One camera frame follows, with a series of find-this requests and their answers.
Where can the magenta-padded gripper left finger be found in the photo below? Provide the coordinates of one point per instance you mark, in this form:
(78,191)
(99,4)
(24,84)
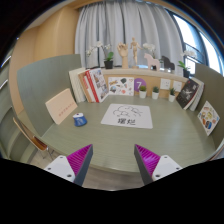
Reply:
(60,166)

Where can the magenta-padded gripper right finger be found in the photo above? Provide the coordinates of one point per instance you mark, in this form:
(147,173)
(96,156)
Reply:
(166,166)

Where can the blue and white computer mouse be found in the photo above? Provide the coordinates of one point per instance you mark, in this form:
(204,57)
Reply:
(80,121)

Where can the white cartoon-print mouse pad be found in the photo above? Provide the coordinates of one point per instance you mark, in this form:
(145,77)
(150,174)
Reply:
(128,116)

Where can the colourful sticker card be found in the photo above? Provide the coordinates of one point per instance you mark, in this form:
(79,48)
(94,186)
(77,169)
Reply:
(208,118)

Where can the small succulent in white pot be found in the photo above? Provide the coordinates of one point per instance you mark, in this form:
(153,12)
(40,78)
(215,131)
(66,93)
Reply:
(155,94)
(142,93)
(171,97)

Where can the black cover book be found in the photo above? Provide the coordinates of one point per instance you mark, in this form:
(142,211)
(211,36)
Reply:
(187,94)

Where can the tan book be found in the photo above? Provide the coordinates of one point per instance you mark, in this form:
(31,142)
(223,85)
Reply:
(84,88)

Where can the purple round number sign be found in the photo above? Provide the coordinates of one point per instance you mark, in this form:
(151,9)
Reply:
(140,83)

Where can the red-edged photo magazine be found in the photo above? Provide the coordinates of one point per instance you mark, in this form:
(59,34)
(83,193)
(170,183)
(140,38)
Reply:
(99,84)

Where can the white sticker picture sheet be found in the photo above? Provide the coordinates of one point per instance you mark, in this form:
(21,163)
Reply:
(120,86)

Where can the white orchid in black pot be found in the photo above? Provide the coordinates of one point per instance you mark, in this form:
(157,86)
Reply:
(186,72)
(108,63)

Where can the black wooden horse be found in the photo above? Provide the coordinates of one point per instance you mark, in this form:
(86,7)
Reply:
(167,63)

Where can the pink wooden horse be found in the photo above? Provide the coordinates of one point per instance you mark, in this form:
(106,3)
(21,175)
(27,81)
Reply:
(151,61)

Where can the wooden hand model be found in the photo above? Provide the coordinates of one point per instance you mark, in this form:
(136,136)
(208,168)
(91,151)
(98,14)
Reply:
(123,55)

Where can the white orchid behind pink horse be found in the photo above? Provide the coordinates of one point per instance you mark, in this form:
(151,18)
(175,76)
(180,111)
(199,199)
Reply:
(149,47)

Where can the wooden artist mannequin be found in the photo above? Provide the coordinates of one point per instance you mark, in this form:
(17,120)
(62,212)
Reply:
(135,50)

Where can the grey curtain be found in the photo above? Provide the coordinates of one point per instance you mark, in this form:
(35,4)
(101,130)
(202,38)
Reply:
(116,23)

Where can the white wall socket plate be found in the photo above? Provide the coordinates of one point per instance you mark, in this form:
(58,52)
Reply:
(165,84)
(177,86)

